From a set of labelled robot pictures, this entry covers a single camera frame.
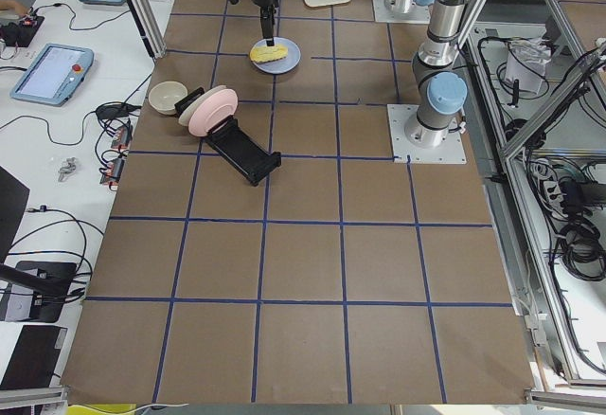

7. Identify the blue plate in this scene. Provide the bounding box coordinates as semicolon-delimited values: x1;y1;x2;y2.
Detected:
251;37;301;75

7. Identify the near blue teach pendant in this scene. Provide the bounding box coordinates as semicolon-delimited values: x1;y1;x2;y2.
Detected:
9;44;95;106

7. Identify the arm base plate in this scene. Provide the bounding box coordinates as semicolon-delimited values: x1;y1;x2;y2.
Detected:
372;0;435;25
387;104;467;165

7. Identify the black dish rack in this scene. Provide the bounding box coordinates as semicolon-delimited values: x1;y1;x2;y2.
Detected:
202;114;281;186

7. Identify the aluminium frame post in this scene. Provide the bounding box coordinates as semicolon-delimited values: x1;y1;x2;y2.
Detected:
126;0;167;60

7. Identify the yellow bread roll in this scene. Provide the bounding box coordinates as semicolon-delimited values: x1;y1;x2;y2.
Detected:
249;43;289;64

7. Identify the cream bowl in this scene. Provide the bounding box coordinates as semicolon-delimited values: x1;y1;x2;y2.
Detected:
148;81;188;116

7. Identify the black monitor stand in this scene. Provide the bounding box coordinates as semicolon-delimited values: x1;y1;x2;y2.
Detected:
1;261;77;323

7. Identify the white paper bag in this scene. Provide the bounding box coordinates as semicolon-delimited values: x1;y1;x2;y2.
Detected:
505;38;551;94

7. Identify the pink plate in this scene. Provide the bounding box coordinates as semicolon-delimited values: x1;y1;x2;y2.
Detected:
188;88;239;137

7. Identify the cream plate in rack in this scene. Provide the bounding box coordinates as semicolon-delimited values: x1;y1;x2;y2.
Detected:
175;85;226;127

